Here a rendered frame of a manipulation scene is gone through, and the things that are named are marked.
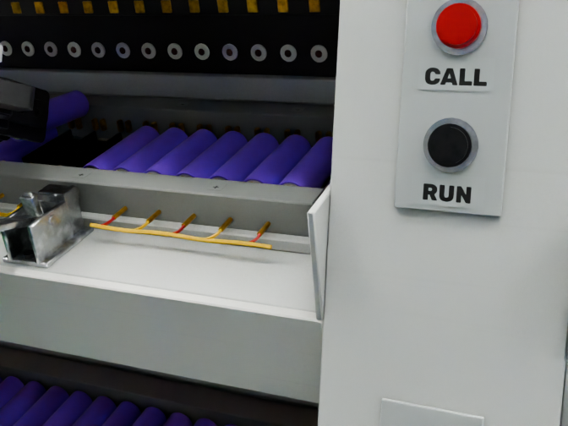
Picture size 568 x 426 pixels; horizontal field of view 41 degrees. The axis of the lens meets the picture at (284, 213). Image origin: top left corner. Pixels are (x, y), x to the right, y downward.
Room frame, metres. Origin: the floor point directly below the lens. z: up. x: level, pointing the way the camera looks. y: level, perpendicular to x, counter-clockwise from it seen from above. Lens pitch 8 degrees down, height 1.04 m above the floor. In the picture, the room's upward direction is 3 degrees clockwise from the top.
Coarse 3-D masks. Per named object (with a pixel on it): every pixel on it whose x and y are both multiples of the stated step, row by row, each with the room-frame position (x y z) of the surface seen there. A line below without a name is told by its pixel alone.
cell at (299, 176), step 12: (324, 144) 0.43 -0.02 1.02; (312, 156) 0.42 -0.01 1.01; (324, 156) 0.42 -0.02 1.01; (300, 168) 0.40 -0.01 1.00; (312, 168) 0.41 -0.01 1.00; (324, 168) 0.41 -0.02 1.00; (288, 180) 0.39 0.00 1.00; (300, 180) 0.39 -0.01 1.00; (312, 180) 0.40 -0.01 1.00; (324, 180) 0.41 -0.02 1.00
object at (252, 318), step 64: (320, 192) 0.36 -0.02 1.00; (0, 256) 0.38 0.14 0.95; (64, 256) 0.38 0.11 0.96; (128, 256) 0.37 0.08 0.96; (192, 256) 0.36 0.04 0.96; (256, 256) 0.36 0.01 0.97; (320, 256) 0.30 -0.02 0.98; (0, 320) 0.38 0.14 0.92; (64, 320) 0.36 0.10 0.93; (128, 320) 0.35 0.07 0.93; (192, 320) 0.33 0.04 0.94; (256, 320) 0.32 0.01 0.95; (320, 320) 0.30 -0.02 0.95; (256, 384) 0.33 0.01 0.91
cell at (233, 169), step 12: (252, 144) 0.44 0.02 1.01; (264, 144) 0.45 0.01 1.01; (276, 144) 0.46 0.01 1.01; (240, 156) 0.43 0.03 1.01; (252, 156) 0.43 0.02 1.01; (264, 156) 0.44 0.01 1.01; (228, 168) 0.41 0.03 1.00; (240, 168) 0.42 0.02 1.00; (252, 168) 0.42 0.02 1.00; (240, 180) 0.41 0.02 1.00
